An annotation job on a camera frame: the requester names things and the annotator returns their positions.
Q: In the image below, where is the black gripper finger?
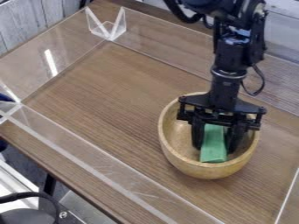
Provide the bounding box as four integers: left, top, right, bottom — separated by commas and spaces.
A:
225, 122, 247, 154
191, 118, 205, 150

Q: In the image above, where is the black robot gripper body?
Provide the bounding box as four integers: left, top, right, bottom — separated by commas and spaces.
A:
176, 67, 267, 131

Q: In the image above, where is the brown wooden bowl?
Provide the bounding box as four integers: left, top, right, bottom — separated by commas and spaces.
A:
157, 98, 259, 179

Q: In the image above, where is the green rectangular block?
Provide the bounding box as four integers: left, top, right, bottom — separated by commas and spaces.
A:
200, 124, 227, 163

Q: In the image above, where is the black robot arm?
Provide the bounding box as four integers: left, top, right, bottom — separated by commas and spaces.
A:
163, 0, 267, 152

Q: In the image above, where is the black table leg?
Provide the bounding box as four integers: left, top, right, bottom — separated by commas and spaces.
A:
43, 174, 56, 196

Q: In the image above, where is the blue object at left edge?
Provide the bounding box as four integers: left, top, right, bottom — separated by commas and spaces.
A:
0, 93, 15, 102

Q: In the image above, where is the clear acrylic tray enclosure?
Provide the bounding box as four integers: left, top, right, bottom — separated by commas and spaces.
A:
0, 2, 299, 224

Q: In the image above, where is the grey metal bracket with screw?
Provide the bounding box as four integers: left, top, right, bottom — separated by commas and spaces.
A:
39, 194, 88, 224

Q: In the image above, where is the black cable loop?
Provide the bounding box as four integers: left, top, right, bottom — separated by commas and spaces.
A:
0, 191, 61, 224

